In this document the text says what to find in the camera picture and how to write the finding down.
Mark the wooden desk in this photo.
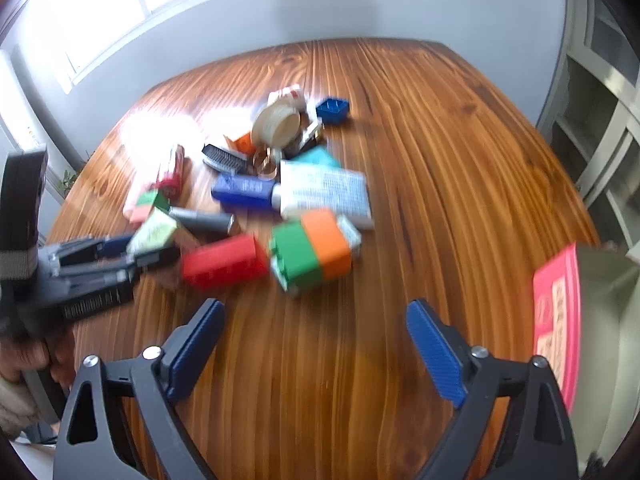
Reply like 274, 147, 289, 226
47, 37, 601, 480

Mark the grey tube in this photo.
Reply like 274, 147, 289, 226
169, 206, 241, 236

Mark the pink cardboard box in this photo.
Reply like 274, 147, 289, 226
531, 241, 640, 466

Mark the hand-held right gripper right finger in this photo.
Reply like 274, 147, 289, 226
405, 299, 581, 480

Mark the amber clear tape roll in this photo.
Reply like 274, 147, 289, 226
252, 149, 281, 181

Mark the pink and green toy block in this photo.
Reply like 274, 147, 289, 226
123, 190, 172, 223

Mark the red printed can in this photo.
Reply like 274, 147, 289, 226
157, 144, 187, 198

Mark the light green small box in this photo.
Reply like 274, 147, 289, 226
126, 207, 179, 256

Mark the person's left hand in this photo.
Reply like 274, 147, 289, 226
0, 327, 76, 386

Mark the white printed tube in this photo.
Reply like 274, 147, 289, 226
274, 160, 376, 231

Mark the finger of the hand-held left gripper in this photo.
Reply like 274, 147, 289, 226
52, 246, 182, 291
47, 235, 135, 264

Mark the black brush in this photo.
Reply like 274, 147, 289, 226
201, 144, 256, 176

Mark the grey shelf cabinet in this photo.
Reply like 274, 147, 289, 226
535, 0, 640, 271

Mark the green and orange toy block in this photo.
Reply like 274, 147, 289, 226
269, 208, 353, 295

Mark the small pale packet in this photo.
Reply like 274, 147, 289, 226
339, 215, 363, 261

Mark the black stapler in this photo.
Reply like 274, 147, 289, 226
282, 117, 326, 158

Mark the dark blue bottle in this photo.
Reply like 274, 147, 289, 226
211, 174, 281, 211

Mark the orange small box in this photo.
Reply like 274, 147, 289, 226
223, 131, 258, 156

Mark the teal soap box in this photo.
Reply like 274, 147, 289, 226
290, 146, 343, 168

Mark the green potted plant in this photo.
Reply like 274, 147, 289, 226
55, 170, 81, 196

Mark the white round bowl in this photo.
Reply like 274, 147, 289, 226
251, 101, 302, 147

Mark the red toy block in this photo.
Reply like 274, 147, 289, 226
181, 235, 271, 291

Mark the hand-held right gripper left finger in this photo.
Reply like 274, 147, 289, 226
52, 297, 226, 480

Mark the blue toy block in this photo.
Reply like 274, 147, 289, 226
316, 97, 351, 125

